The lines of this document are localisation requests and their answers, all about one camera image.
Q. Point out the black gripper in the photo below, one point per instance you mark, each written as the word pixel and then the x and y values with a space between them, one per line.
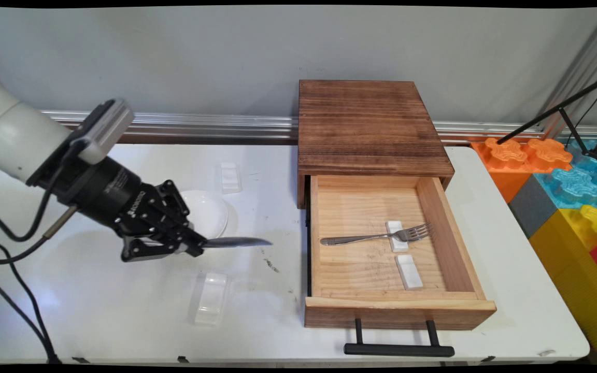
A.
pixel 101 189

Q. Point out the silver metal table knife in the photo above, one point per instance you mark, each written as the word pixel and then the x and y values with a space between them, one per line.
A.
pixel 236 242

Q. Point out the white round ceramic plate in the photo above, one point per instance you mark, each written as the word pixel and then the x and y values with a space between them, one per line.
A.
pixel 208 210

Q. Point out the silver metal fork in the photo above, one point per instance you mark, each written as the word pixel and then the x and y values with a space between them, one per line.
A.
pixel 355 239

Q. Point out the dark brown wooden cabinet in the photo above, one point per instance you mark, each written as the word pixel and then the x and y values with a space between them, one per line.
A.
pixel 366 129

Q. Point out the white ceramic cutlery rest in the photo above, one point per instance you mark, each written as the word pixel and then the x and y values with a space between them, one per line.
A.
pixel 398 243
pixel 409 272

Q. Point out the orange foam block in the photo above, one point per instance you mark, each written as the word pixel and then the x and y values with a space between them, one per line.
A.
pixel 506 155

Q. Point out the grey foam block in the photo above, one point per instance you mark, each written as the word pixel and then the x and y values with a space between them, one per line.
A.
pixel 531 207

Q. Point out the blue foam block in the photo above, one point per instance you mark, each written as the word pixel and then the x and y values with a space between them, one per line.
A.
pixel 576 186

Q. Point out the black tripod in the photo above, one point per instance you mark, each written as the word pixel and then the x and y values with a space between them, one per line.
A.
pixel 563 111

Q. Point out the aluminium rail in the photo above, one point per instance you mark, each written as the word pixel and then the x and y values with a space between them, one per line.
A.
pixel 200 124

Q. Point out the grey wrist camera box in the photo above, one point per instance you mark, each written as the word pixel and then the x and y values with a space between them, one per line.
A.
pixel 107 129

